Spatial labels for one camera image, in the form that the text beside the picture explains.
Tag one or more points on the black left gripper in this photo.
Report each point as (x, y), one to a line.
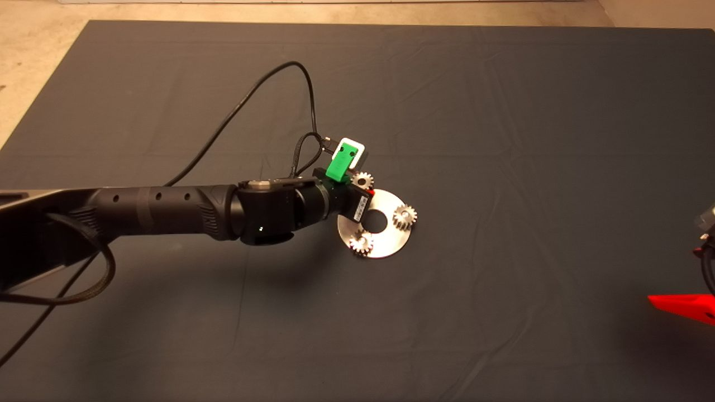
(343, 201)

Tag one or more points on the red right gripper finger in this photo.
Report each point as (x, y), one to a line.
(690, 307)

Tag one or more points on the small steel planetary gear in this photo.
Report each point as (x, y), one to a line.
(357, 248)
(402, 223)
(366, 180)

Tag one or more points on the round metal carrier plate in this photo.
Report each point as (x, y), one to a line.
(391, 243)

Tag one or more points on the dark grey table cloth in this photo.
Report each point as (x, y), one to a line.
(503, 111)

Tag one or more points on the green left camera mount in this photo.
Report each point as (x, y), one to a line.
(341, 162)

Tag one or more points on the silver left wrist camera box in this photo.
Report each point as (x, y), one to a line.
(360, 151)

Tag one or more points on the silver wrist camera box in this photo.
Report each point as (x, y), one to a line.
(708, 215)
(360, 151)

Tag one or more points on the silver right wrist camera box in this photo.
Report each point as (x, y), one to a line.
(708, 215)

